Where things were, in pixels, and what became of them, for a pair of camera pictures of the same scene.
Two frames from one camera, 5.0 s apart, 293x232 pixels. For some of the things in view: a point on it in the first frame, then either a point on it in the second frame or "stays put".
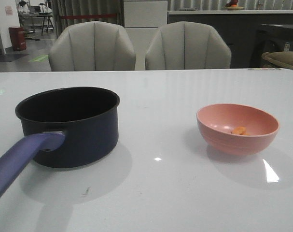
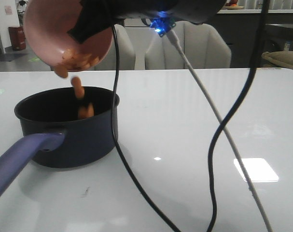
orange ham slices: [240, 130] → [75, 61]
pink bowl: [216, 123] → [47, 24]
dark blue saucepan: [65, 127] stays put
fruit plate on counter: [233, 5] stays put
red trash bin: [18, 38] stays put
